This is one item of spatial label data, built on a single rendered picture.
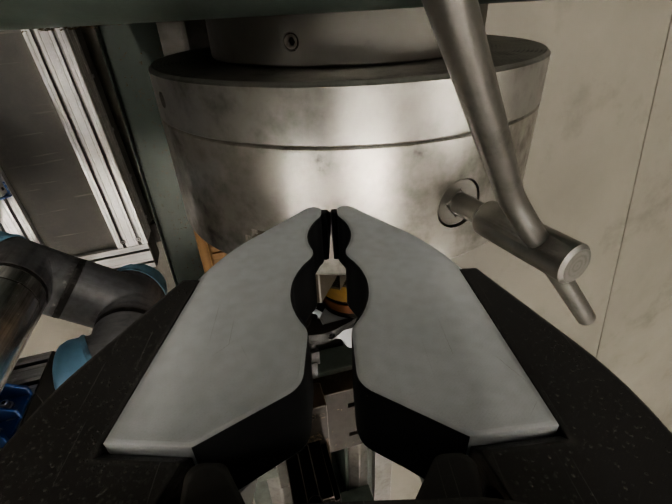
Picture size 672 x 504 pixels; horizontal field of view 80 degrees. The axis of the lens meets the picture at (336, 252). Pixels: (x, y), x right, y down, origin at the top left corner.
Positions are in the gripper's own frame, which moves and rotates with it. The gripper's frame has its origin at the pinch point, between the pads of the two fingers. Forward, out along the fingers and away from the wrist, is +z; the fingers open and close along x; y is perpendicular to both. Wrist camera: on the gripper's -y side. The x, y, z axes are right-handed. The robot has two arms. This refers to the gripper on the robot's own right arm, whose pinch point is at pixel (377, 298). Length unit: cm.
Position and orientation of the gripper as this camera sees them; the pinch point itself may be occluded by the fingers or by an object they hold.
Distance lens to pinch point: 50.0
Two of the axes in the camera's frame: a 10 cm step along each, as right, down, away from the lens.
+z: 9.6, -1.6, 2.1
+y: 0.3, 8.5, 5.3
